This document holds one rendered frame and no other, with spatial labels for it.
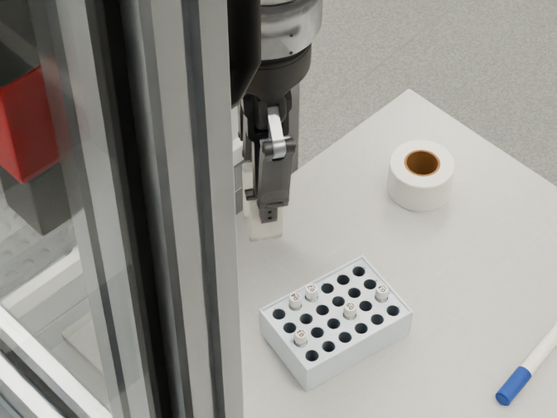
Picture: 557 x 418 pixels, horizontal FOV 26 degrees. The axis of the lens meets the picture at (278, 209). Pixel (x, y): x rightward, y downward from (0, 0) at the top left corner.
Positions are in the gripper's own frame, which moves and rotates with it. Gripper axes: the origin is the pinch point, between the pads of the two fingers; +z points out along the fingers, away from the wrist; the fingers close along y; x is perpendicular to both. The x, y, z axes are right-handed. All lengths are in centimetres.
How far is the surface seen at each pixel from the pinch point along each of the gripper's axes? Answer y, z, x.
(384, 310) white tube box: 4.2, 14.0, 11.2
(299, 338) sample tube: 6.6, 12.8, 2.2
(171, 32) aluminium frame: 36, -53, -11
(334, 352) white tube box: 7.9, 14.1, 5.3
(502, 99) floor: -95, 93, 71
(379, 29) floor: -122, 93, 51
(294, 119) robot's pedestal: -58, 51, 17
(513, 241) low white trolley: -3.8, 17.3, 27.8
